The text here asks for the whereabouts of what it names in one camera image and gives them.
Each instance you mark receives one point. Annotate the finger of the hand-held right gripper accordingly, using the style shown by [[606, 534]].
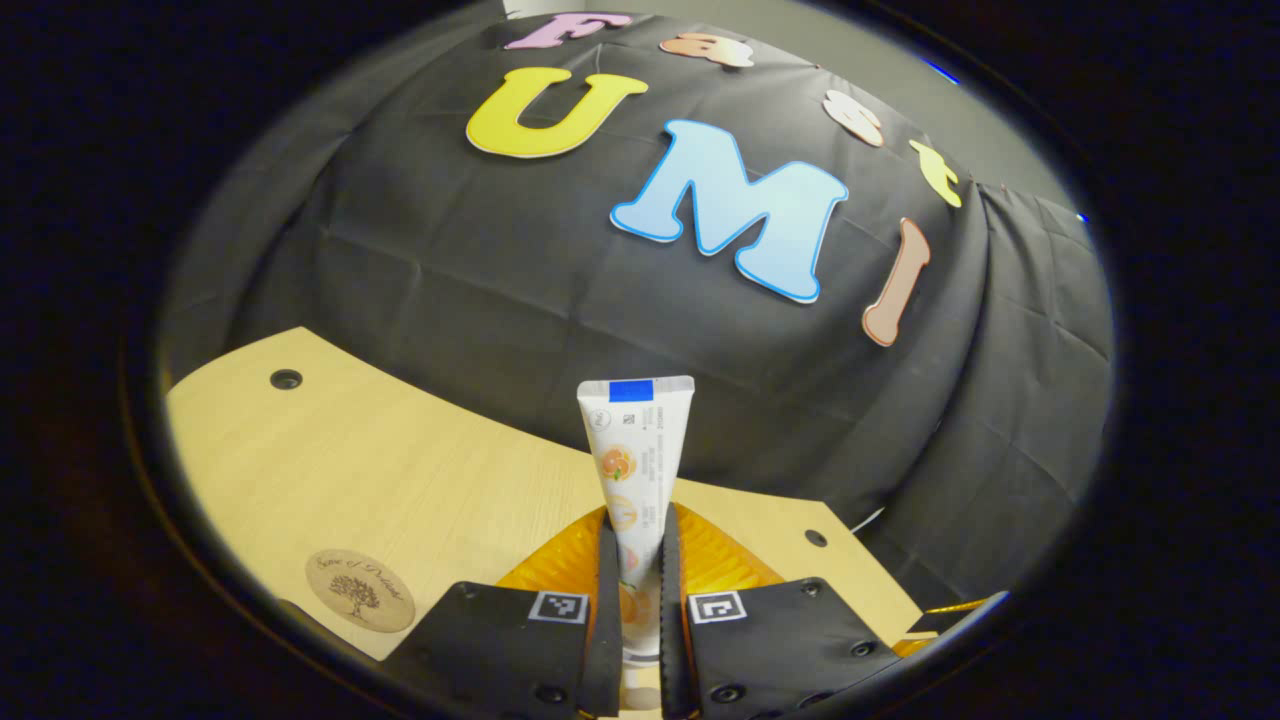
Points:
[[935, 622]]

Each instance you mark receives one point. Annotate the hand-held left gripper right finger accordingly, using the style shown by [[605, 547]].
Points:
[[672, 620]]

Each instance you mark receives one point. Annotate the white toothpaste tube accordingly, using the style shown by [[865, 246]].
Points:
[[635, 450]]

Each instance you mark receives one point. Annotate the black backdrop cloth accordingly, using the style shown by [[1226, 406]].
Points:
[[450, 250]]

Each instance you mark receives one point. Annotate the light wooden desktop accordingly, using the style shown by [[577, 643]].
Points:
[[350, 450]]

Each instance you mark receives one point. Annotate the round wooden coaster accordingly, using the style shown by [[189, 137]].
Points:
[[360, 592]]

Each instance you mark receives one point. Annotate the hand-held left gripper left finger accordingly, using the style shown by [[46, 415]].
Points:
[[608, 620]]

